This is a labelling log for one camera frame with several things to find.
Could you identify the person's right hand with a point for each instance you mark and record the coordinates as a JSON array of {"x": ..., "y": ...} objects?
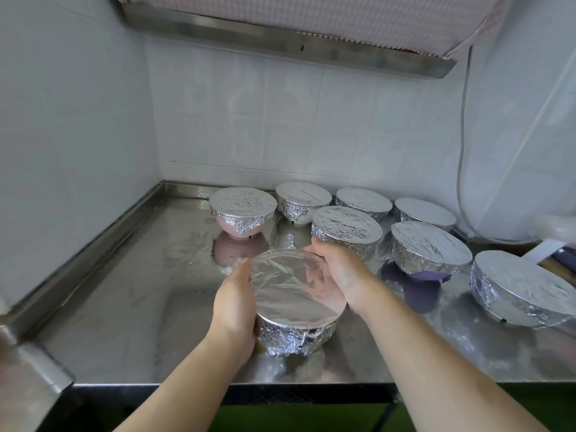
[{"x": 353, "y": 278}]

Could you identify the person's left hand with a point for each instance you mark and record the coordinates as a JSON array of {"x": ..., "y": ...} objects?
[{"x": 231, "y": 310}]

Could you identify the person's right thumb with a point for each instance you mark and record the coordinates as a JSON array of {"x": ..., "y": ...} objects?
[{"x": 323, "y": 251}]

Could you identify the person's left fingers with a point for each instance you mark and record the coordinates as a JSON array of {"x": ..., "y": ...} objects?
[{"x": 242, "y": 270}]

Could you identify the foil-covered ceramic bowl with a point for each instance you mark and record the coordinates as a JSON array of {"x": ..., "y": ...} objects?
[{"x": 290, "y": 305}]

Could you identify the person's left forearm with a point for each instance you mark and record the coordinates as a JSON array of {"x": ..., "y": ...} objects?
[{"x": 193, "y": 386}]

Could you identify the person's right forearm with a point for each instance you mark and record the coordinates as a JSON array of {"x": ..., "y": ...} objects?
[{"x": 432, "y": 364}]

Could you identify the cluster of foil-covered bowls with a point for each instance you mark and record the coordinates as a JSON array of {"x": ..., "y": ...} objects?
[{"x": 346, "y": 227}]

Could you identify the stainless steel range hood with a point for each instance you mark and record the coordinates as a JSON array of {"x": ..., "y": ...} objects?
[{"x": 288, "y": 40}]

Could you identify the white flat box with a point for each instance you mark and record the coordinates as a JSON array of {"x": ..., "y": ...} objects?
[{"x": 544, "y": 251}]

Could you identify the green cabinet front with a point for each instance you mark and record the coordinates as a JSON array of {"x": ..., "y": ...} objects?
[{"x": 540, "y": 400}]

